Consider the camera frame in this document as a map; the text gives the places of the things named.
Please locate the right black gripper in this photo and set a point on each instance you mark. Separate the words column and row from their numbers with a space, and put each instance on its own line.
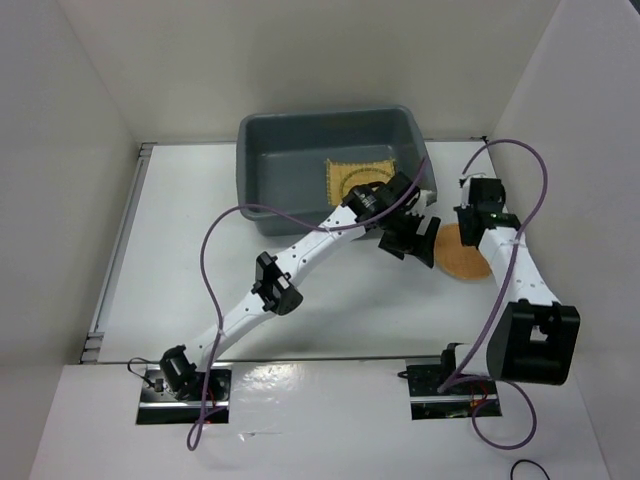
column 466, row 240

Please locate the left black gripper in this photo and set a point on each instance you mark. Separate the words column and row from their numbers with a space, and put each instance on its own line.
column 414, row 244

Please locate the round orange woven tray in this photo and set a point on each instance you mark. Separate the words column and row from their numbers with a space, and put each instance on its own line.
column 459, row 261

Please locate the round yellow bamboo tray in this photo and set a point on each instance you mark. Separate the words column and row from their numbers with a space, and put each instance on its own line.
column 360, row 175

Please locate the square bamboo mat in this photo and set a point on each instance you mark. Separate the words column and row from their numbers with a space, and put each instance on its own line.
column 350, row 172

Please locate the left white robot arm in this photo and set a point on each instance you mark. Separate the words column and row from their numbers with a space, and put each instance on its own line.
column 387, row 207

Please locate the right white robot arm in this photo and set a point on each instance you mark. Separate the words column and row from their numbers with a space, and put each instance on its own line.
column 530, row 336

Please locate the grey plastic bin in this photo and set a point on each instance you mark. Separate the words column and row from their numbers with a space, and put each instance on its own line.
column 283, row 161

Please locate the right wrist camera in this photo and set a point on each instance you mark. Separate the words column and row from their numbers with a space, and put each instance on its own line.
column 471, row 190

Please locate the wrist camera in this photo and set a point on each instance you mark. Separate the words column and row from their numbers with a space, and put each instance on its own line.
column 427, row 198
column 471, row 190

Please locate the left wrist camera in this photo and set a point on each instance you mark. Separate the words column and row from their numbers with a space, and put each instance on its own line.
column 427, row 198

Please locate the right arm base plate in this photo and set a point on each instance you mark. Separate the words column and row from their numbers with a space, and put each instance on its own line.
column 423, row 378

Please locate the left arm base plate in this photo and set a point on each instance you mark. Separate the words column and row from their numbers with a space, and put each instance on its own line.
column 159, row 405

